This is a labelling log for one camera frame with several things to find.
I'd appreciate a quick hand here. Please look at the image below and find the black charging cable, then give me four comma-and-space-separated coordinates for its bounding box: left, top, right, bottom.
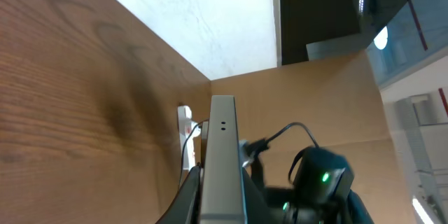
178, 118, 210, 186

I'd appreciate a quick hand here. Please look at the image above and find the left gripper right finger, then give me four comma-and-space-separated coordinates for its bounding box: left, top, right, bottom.
242, 169, 276, 224

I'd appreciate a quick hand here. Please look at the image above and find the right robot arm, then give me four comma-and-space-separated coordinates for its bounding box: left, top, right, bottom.
283, 146, 374, 224

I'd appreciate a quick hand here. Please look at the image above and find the white power strip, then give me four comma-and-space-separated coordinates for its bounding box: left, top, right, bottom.
177, 106, 201, 172

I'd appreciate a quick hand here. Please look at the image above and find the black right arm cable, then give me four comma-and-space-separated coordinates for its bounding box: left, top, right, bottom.
264, 121, 320, 183

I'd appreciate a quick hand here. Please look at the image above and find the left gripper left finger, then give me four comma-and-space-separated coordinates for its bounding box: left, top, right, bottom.
156, 165, 202, 224

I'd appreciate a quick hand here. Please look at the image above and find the bronze Galaxy smartphone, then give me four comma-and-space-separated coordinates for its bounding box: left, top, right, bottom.
199, 95, 247, 224

